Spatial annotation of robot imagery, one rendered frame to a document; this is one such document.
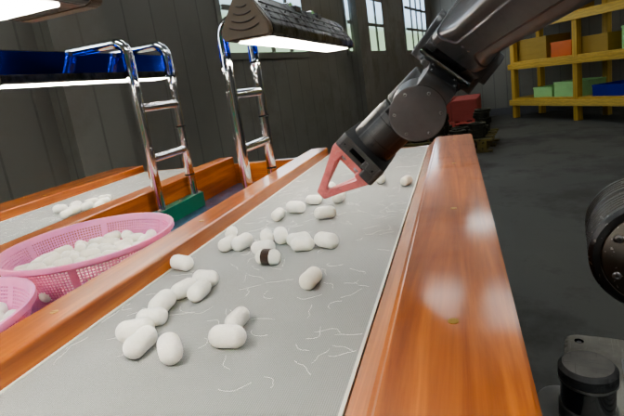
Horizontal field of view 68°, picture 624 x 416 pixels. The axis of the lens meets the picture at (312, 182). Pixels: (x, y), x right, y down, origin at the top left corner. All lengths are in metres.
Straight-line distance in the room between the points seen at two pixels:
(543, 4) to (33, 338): 0.50
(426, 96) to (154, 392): 0.35
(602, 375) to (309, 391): 0.44
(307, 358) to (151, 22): 2.68
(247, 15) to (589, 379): 0.68
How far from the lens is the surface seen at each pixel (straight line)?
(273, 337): 0.44
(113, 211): 1.07
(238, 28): 0.75
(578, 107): 7.12
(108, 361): 0.49
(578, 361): 0.74
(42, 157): 2.42
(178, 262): 0.64
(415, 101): 0.47
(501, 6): 0.36
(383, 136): 0.55
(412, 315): 0.40
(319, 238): 0.62
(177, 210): 1.20
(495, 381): 0.33
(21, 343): 0.52
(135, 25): 2.87
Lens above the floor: 0.96
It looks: 12 degrees down
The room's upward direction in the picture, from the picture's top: 8 degrees counter-clockwise
